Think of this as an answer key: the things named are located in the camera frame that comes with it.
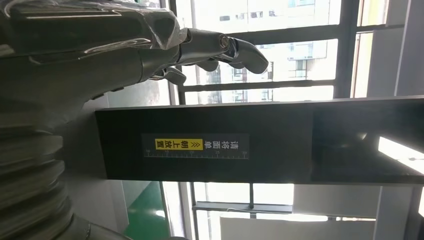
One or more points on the green conveyor belt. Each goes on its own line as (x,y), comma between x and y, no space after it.
(147,215)

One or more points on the black weighing device with column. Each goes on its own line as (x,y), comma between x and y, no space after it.
(281,142)

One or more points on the black yellow ruler label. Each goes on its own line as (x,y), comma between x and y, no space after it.
(195,145)

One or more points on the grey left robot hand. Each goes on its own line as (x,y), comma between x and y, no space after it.
(66,66)

